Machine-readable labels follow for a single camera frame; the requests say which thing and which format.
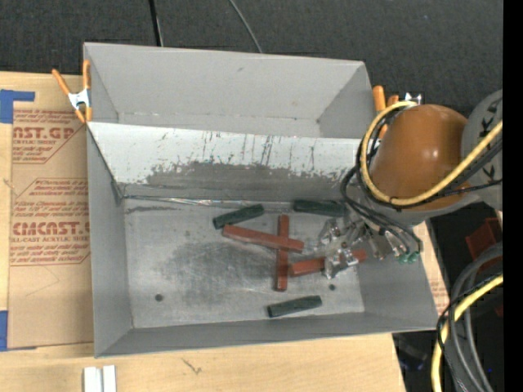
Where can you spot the red-brown flat block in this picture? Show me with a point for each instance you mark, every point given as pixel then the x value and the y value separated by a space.
pixel 282 268
pixel 306 267
pixel 253 237

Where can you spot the grey metal bin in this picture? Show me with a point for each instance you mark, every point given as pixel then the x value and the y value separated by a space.
pixel 229 268

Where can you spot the dark green flat block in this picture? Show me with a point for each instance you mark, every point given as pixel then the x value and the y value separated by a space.
pixel 318 207
pixel 239 216
pixel 294 306

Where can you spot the brown cardboard board red print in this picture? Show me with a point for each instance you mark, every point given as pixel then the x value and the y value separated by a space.
pixel 49 202

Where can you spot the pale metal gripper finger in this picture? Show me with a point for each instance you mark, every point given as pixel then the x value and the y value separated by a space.
pixel 342 259
pixel 333 232

